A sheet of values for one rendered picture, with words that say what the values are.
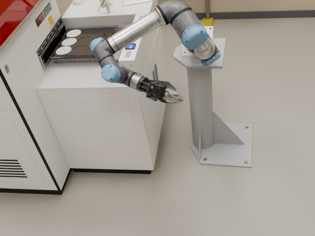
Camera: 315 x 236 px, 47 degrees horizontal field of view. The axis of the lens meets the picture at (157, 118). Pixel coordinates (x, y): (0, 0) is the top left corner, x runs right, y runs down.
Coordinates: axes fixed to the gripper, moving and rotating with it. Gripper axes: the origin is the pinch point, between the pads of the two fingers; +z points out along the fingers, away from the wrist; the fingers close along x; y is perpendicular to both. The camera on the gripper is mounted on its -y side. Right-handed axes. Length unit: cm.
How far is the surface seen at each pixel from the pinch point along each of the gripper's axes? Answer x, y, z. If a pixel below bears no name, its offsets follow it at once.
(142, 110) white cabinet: -27, -41, -37
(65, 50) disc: -10, -33, -97
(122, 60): 0, -24, -49
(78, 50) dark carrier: -7, -35, -89
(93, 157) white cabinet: -77, -48, -66
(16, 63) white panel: -17, 6, -95
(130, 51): 5, -33, -51
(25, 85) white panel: -29, 0, -93
